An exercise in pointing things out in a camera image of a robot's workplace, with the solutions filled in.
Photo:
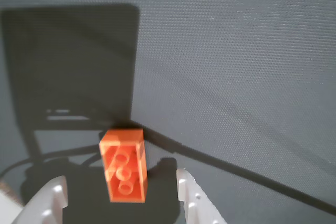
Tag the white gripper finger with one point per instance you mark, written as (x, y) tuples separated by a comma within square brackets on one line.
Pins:
[(44, 203), (195, 203)]

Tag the orange lego block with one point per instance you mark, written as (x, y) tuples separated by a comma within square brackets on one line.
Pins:
[(124, 166)]

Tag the dark grey textured mat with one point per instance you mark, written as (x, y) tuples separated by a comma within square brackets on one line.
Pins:
[(223, 64)]

